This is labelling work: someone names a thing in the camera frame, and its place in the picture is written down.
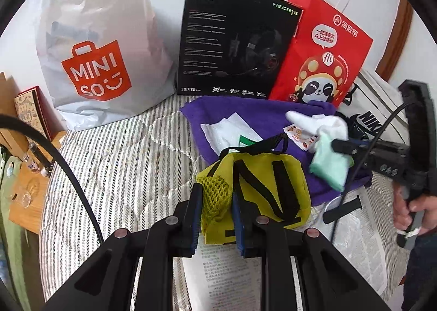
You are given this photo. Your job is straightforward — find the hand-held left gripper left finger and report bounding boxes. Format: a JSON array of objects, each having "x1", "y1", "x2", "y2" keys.
[{"x1": 43, "y1": 181, "x2": 205, "y2": 311}]

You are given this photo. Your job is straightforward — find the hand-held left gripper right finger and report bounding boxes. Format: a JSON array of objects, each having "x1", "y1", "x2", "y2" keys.
[{"x1": 231, "y1": 191, "x2": 393, "y2": 311}]

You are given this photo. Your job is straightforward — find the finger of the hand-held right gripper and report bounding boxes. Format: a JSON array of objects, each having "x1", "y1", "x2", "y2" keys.
[
  {"x1": 323, "y1": 194, "x2": 362, "y2": 225},
  {"x1": 330, "y1": 138, "x2": 371, "y2": 157}
]

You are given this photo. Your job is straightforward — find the mint green cloth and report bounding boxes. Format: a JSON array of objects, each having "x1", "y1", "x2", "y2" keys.
[{"x1": 309, "y1": 135, "x2": 356, "y2": 193}]

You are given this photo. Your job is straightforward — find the yellow pouch black straps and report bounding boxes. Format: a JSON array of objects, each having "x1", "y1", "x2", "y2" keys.
[{"x1": 195, "y1": 137, "x2": 312, "y2": 246}]

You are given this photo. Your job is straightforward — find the white green plastic packet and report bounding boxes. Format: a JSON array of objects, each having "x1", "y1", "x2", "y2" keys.
[{"x1": 201, "y1": 111, "x2": 263, "y2": 156}]

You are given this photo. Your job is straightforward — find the person's right hand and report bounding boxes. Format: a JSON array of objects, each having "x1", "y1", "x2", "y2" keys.
[{"x1": 392, "y1": 178, "x2": 437, "y2": 234}]

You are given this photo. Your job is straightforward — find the white sock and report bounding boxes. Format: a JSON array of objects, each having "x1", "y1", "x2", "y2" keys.
[{"x1": 285, "y1": 110, "x2": 349, "y2": 142}]

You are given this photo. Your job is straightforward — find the printed sock label card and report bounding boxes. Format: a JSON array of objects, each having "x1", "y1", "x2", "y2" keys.
[{"x1": 283, "y1": 123, "x2": 321, "y2": 152}]

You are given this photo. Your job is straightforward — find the white tote bag black logo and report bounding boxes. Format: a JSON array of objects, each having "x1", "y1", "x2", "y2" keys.
[{"x1": 341, "y1": 67, "x2": 410, "y2": 142}]

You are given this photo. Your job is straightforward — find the striped bed quilt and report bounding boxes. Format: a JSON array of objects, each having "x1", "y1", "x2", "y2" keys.
[{"x1": 41, "y1": 94, "x2": 410, "y2": 311}]

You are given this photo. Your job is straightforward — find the purple towel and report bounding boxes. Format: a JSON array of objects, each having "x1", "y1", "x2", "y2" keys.
[{"x1": 180, "y1": 95, "x2": 373, "y2": 207}]

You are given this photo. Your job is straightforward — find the red panda paper bag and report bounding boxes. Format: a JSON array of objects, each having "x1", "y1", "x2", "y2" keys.
[{"x1": 268, "y1": 0, "x2": 373, "y2": 108}]

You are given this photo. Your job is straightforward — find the person's dark trouser leg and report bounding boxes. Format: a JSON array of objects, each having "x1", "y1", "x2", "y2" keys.
[{"x1": 401, "y1": 239, "x2": 437, "y2": 311}]

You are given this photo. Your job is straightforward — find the brown wooden trim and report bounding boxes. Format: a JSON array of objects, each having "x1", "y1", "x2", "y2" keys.
[{"x1": 376, "y1": 0, "x2": 414, "y2": 79}]

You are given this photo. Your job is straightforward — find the wooden nightstand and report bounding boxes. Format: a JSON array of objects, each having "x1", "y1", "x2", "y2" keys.
[{"x1": 0, "y1": 72, "x2": 67, "y2": 234}]

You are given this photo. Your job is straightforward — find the black headset box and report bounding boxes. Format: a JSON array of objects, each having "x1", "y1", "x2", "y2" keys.
[{"x1": 176, "y1": 0, "x2": 304, "y2": 97}]

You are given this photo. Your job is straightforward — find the black cylindrical tube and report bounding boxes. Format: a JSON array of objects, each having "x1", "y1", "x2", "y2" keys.
[{"x1": 27, "y1": 143, "x2": 52, "y2": 178}]

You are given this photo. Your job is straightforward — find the pale green cloth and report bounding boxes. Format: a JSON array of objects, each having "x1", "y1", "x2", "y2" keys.
[{"x1": 0, "y1": 147, "x2": 45, "y2": 311}]

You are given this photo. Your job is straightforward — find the patterned red-edged book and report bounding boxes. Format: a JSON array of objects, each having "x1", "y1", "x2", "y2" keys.
[{"x1": 14, "y1": 86, "x2": 53, "y2": 142}]

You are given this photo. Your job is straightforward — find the white plastic shopping bag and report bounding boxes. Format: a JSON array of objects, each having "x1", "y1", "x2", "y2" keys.
[{"x1": 36, "y1": 0, "x2": 178, "y2": 132}]

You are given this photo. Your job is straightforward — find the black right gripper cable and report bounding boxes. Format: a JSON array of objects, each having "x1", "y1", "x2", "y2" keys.
[{"x1": 326, "y1": 102, "x2": 419, "y2": 243}]

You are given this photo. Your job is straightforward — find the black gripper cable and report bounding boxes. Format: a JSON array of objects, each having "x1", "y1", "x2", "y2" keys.
[
  {"x1": 326, "y1": 102, "x2": 419, "y2": 243},
  {"x1": 0, "y1": 115, "x2": 105, "y2": 244}
]

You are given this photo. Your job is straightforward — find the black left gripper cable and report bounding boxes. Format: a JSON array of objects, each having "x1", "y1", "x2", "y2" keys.
[{"x1": 0, "y1": 115, "x2": 105, "y2": 244}]

